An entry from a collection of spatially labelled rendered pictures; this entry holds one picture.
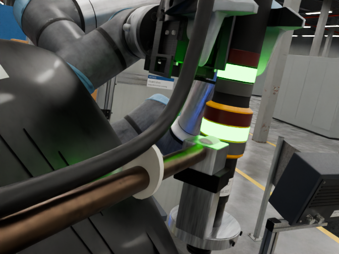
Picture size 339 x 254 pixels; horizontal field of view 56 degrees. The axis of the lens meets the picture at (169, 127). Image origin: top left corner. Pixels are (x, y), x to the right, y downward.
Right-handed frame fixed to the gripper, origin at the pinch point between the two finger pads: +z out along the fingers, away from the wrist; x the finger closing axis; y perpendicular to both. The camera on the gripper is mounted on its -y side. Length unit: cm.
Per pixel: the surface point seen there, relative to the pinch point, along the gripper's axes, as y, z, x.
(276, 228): 46, -38, -53
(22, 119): 10.8, -2.0, 16.8
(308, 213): 41, -35, -61
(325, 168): 27, -34, -62
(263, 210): 120, -170, -192
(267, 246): 52, -38, -52
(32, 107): 10.3, -3.3, 16.2
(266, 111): 73, -488, -478
